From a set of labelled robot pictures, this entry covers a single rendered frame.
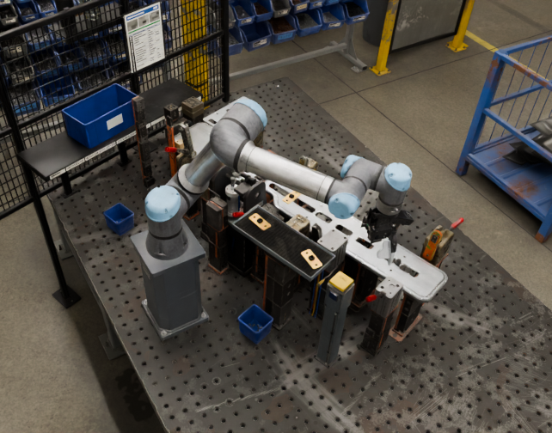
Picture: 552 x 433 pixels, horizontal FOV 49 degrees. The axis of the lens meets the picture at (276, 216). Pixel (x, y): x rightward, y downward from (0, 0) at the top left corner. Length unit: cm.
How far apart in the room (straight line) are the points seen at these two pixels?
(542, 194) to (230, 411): 271
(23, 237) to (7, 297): 46
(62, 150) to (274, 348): 125
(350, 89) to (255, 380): 329
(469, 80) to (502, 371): 347
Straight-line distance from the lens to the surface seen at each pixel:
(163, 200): 203
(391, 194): 172
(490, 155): 445
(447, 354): 251
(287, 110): 356
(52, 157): 277
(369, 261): 231
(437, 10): 563
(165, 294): 224
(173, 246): 211
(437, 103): 516
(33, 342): 342
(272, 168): 167
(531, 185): 429
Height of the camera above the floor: 269
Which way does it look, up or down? 44 degrees down
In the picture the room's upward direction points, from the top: 4 degrees clockwise
